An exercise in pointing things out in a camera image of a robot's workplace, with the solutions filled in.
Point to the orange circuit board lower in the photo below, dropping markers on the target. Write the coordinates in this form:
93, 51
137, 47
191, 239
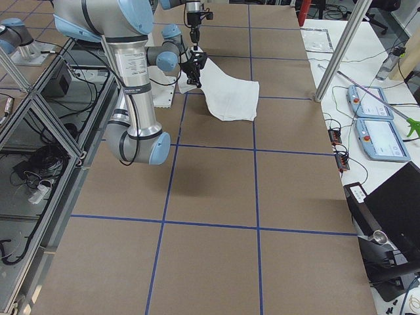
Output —
342, 163

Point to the green-handled reacher grabber tool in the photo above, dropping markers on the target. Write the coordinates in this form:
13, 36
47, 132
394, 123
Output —
413, 124

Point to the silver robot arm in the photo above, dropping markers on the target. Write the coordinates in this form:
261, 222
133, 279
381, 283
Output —
135, 136
189, 5

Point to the orange circuit board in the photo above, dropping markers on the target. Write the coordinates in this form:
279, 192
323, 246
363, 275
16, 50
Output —
342, 163
335, 136

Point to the white long-sleeve printed shirt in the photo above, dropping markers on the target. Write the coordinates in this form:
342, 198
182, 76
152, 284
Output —
228, 98

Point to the blue teach pendant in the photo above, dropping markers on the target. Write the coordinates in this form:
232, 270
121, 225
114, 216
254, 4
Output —
366, 106
381, 141

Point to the upper blue teach pendant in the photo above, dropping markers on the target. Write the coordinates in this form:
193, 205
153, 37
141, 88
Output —
366, 106

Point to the lower blue teach pendant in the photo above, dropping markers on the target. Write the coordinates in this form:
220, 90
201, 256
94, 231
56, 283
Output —
381, 141

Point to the black laptop computer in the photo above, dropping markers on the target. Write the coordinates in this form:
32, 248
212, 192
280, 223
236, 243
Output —
395, 206

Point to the aluminium side frame rail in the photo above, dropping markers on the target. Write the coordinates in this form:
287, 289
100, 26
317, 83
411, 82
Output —
46, 147

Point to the clear plastic bag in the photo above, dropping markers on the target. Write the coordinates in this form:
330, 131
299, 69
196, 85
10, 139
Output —
317, 40

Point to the black box with white label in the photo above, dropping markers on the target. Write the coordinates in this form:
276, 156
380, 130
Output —
371, 229

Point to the orange circuit board upper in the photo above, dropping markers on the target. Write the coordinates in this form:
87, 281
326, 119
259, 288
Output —
335, 136

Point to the aluminium frame post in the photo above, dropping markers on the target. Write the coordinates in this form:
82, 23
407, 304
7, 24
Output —
358, 13

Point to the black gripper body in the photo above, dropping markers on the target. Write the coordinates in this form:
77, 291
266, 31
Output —
189, 65
192, 20

